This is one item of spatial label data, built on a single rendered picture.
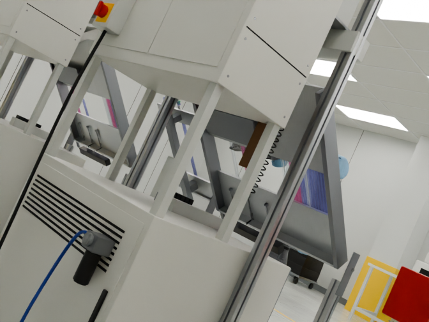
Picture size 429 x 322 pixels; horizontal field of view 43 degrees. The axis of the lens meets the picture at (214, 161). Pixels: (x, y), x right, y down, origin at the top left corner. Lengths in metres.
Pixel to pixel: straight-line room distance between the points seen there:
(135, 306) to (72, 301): 0.19
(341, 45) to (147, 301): 0.97
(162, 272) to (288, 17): 0.78
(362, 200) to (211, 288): 8.33
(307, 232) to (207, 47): 0.96
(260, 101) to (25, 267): 0.89
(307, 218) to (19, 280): 1.06
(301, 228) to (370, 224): 7.51
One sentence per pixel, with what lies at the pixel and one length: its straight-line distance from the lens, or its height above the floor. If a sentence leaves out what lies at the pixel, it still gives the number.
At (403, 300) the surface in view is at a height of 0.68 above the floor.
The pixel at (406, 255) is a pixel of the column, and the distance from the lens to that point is 8.89.
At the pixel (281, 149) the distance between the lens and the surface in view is 2.04.
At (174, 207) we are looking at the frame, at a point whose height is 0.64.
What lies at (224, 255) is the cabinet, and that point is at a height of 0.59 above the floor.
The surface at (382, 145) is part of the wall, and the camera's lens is 10.07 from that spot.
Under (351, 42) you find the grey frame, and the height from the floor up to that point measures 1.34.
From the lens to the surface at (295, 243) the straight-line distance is 2.23.
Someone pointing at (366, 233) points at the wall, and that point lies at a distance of 9.67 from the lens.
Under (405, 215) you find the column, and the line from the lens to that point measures 8.89.
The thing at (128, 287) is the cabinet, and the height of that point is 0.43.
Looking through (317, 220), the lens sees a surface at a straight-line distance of 2.10.
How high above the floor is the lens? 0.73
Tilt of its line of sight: 3 degrees up
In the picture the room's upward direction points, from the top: 25 degrees clockwise
